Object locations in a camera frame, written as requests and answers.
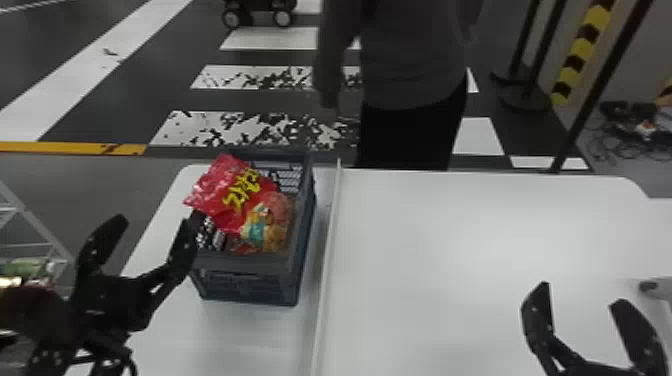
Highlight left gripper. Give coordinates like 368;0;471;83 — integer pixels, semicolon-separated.
69;210;205;344

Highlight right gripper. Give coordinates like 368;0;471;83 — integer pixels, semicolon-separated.
520;281;671;376

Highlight black snack packet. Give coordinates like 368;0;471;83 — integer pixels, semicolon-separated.
196;215;229;253

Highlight red snack packet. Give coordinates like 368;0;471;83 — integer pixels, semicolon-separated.
182;153;296;256

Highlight blue crate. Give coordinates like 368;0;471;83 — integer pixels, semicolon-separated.
188;148;318;308

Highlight person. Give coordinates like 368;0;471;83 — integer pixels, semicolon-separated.
312;0;485;171

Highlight white wire rack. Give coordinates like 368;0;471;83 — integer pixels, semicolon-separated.
0;180;75;289

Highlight black cables on floor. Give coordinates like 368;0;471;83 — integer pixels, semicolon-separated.
586;99;672;165

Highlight black post on round foot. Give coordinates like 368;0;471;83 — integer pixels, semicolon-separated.
490;0;569;115

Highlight yellow black striped post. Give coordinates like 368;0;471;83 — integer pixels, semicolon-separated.
549;0;616;109

